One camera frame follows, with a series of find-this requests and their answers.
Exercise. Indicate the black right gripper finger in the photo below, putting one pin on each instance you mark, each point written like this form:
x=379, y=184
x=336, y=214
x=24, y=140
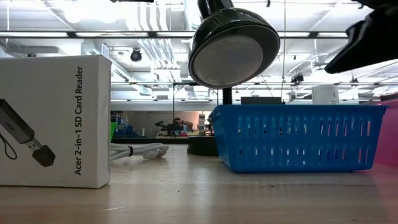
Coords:
x=370, y=43

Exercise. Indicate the white card reader box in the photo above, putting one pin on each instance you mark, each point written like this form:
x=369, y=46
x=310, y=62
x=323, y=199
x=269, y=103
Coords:
x=56, y=124

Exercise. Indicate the background black robot arm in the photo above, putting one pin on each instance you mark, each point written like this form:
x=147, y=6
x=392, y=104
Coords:
x=164, y=126

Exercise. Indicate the pink plastic bin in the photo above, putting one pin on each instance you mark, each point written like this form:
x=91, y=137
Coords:
x=388, y=140

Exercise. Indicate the white rectangular container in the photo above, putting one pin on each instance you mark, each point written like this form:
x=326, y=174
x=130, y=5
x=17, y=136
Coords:
x=325, y=95

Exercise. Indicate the blue plastic basket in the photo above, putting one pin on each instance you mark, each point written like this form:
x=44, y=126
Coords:
x=311, y=110

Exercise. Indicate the black rectangular box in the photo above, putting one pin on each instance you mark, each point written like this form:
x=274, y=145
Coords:
x=261, y=100

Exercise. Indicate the black gooseneck desk lamp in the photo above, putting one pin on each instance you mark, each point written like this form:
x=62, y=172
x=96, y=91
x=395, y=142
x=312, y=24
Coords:
x=233, y=31

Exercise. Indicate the person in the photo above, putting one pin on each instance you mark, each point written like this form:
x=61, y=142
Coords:
x=182, y=124

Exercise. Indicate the black ceiling spotlight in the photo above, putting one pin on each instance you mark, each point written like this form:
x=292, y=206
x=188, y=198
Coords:
x=31, y=55
x=136, y=55

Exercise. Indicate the green plastic basket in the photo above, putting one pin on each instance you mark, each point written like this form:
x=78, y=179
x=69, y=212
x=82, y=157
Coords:
x=113, y=132

